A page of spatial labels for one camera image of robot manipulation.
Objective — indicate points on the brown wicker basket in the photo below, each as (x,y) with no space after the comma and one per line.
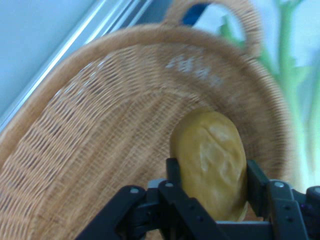
(100,125)

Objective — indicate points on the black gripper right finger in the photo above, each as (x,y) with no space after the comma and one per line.
(287,215)

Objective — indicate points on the horizontal aluminium frame rail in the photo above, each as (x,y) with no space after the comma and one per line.
(75,42)

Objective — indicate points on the green celery stalk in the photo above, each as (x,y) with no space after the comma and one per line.
(287,75)

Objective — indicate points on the yellow potato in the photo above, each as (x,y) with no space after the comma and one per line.
(212,162)

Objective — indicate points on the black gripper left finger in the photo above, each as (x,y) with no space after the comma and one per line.
(155,215)

